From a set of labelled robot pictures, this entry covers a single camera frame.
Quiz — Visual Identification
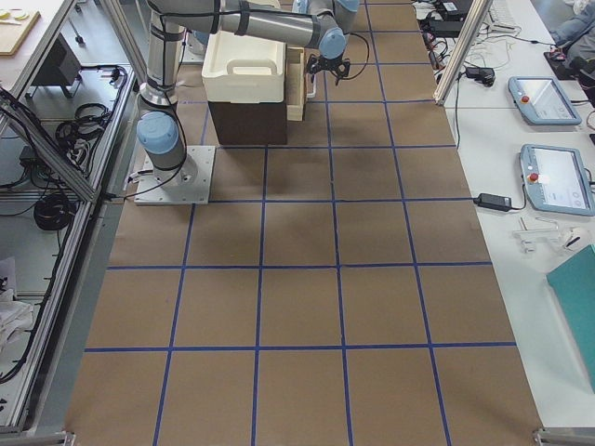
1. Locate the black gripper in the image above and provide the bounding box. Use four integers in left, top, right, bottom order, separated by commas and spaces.
306, 54, 350, 86

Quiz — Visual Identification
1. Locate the light wooden drawer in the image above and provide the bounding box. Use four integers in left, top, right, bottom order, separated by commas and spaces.
285, 46, 307, 122

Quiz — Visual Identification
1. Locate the white drawer handle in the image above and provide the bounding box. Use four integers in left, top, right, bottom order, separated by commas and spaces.
305, 77, 317, 99

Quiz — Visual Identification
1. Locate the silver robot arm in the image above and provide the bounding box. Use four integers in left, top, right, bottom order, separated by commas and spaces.
137, 1, 359, 191

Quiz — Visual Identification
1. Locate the brown wooden drawer cabinet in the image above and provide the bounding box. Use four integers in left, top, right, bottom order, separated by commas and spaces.
208, 101, 287, 146

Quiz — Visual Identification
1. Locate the white plastic tray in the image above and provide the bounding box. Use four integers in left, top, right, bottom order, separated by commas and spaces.
202, 31, 286, 103

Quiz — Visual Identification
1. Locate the black power adapter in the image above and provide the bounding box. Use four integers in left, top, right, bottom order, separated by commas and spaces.
473, 192, 512, 212

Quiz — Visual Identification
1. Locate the far blue teach pendant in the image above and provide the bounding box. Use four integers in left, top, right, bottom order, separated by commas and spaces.
508, 76, 582, 125

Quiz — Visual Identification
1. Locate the blue teach pendant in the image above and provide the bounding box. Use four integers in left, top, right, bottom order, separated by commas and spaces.
519, 144, 594, 216
508, 76, 582, 125

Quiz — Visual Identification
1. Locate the near blue teach pendant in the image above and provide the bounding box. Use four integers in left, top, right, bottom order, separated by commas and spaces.
519, 144, 594, 216

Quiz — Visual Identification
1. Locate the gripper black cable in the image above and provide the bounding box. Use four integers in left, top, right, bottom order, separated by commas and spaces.
346, 31, 372, 81

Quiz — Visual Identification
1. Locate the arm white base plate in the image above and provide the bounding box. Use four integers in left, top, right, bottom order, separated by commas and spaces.
133, 145, 216, 205

